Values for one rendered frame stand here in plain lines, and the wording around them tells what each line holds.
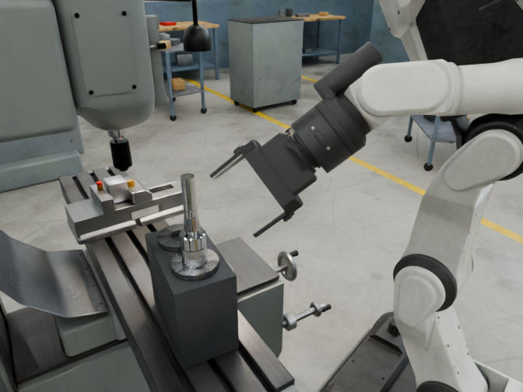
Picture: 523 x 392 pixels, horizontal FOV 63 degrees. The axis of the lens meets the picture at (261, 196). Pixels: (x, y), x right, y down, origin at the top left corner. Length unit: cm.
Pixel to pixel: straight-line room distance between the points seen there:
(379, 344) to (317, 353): 78
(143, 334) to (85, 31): 63
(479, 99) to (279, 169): 27
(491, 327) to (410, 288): 161
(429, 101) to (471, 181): 33
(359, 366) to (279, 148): 94
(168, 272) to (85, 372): 55
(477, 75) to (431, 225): 44
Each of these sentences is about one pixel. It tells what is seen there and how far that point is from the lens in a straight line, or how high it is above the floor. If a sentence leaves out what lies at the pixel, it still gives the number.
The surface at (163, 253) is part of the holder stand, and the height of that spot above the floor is 115.
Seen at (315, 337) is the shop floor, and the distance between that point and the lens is 229.
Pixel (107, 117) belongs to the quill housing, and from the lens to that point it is 103.
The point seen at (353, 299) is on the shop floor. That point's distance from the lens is 254.
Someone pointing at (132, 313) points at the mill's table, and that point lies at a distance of 104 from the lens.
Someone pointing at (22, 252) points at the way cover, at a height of 97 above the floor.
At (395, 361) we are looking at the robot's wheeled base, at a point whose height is 59.
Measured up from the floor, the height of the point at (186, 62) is 29.
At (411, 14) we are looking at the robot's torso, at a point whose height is 158.
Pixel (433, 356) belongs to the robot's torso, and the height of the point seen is 81.
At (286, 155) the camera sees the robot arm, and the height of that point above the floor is 141.
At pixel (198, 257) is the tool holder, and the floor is 118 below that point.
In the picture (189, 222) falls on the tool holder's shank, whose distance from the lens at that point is 76.
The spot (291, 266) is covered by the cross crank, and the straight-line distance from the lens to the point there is 158.
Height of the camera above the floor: 164
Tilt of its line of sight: 28 degrees down
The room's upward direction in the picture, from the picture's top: straight up
